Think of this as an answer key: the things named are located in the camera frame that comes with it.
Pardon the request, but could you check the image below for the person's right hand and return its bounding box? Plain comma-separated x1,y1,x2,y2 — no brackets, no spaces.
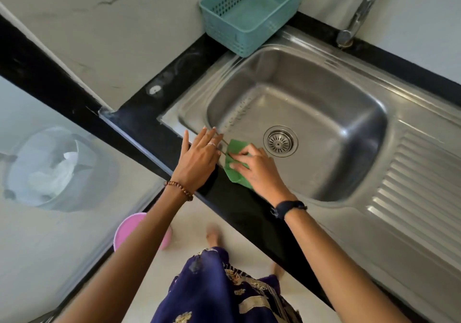
229,143,298,208

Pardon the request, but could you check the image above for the person's left hand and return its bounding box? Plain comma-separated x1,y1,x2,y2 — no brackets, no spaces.
171,126,225,194

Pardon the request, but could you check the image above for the green cleaning cloth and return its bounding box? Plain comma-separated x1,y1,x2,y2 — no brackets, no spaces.
223,139,254,190

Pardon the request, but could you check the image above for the round metal drain strainer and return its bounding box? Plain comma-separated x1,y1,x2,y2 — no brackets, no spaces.
267,129,296,154

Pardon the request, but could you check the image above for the stainless steel sink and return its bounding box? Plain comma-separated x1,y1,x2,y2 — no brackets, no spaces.
158,25,461,323

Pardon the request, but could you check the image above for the teal plastic basket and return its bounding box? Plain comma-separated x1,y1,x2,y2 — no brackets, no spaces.
198,0,309,59

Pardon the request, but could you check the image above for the chrome faucet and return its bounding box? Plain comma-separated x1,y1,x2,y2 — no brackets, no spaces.
336,0,394,49

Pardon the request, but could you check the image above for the person's left forearm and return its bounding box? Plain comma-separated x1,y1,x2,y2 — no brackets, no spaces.
54,188,192,323

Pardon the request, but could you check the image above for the person's right forearm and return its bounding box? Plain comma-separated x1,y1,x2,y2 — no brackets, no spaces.
283,208,413,323

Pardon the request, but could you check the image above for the person's left foot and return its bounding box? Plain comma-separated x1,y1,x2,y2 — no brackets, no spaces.
205,224,222,249

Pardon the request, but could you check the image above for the person's foot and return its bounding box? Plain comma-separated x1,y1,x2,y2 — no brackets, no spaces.
205,224,222,249
270,262,287,281

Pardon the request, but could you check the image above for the person's right foot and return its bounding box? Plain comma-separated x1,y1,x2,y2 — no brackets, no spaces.
270,262,287,281

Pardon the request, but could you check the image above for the black wristband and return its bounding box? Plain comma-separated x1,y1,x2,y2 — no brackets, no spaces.
270,200,309,221

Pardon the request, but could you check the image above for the pink plastic bin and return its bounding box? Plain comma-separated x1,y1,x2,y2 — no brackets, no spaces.
113,212,173,253

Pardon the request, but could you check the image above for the purple embroidered garment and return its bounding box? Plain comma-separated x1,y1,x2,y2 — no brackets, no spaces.
149,246,304,323

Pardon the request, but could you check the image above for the grey lined trash bin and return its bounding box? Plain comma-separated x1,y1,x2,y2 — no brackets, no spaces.
2,126,120,213

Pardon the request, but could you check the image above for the white crumpled laundry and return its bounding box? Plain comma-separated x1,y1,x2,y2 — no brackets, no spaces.
26,152,80,197

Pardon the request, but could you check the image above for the wooden bead bracelet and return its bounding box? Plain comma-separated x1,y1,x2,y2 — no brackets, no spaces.
164,180,195,202

